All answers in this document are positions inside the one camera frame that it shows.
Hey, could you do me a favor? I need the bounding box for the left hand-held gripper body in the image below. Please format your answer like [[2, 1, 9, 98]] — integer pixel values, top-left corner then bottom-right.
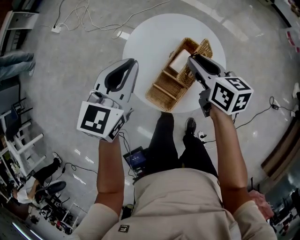
[[76, 58, 139, 143]]

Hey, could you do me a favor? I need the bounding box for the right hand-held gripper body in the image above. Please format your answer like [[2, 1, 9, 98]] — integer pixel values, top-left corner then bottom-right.
[[187, 56, 255, 118]]

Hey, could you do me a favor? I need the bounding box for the woven wicker basket organizer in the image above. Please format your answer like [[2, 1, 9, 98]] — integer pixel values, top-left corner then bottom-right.
[[145, 37, 214, 113]]

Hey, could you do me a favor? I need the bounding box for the person's left forearm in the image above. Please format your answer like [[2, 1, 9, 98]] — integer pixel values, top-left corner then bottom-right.
[[95, 138, 125, 215]]

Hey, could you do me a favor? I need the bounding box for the person's right forearm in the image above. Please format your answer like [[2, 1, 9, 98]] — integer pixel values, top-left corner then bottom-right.
[[210, 109, 249, 215]]

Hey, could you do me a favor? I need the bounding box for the white square box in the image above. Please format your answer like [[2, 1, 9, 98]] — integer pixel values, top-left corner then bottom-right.
[[169, 49, 191, 74]]

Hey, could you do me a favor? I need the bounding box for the person's right black shoe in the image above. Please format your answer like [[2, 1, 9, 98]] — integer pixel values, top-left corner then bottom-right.
[[184, 117, 197, 136]]

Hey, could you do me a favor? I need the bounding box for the black screen device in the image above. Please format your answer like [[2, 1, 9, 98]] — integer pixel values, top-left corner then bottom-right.
[[123, 146, 147, 173]]

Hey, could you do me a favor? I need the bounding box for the person's right leg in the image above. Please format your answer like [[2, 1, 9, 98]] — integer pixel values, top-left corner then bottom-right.
[[179, 132, 219, 177]]

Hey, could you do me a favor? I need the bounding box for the person's leg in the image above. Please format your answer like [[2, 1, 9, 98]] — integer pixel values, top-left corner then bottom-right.
[[179, 132, 219, 177], [148, 113, 180, 175]]

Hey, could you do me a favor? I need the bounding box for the person's left leg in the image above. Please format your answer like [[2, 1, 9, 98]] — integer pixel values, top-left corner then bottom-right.
[[148, 113, 180, 175]]

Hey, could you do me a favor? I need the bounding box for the black chair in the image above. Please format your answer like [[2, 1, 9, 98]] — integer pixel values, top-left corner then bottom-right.
[[9, 97, 34, 132]]

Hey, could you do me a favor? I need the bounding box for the grey round stool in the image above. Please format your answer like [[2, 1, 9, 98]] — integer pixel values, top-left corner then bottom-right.
[[38, 180, 68, 195]]

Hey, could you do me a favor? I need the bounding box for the wooden counter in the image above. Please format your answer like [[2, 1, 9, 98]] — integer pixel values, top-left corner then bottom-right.
[[261, 118, 300, 181]]

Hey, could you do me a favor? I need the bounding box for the pile of red white packets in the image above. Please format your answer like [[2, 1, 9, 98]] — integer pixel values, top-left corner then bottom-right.
[[285, 28, 300, 53]]

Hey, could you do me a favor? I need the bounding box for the dark grey cabinet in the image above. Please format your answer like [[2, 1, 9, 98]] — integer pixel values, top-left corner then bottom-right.
[[0, 84, 21, 111]]

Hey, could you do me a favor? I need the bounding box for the white desk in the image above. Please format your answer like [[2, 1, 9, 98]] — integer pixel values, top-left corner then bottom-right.
[[0, 10, 39, 51]]

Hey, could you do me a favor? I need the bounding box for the pink cloth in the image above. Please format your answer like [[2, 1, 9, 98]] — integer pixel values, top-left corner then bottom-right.
[[248, 189, 275, 220]]

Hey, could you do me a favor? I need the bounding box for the person's beige shirt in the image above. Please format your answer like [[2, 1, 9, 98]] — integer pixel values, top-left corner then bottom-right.
[[72, 167, 278, 240]]

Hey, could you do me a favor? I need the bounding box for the tangled white cable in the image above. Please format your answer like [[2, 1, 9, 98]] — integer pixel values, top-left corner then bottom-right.
[[62, 0, 132, 39]]

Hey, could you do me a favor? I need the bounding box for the black adapter with cable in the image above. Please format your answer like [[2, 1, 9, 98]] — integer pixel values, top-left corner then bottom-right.
[[235, 96, 294, 129]]

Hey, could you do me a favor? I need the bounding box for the long white cable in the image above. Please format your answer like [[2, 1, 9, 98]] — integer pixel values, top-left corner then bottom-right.
[[112, 0, 171, 39]]

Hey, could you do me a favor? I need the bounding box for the white frame table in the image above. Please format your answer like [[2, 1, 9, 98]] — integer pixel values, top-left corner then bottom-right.
[[0, 110, 47, 177]]

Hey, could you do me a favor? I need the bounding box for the black floor cable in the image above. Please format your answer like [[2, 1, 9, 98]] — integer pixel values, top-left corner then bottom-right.
[[54, 0, 65, 25]]

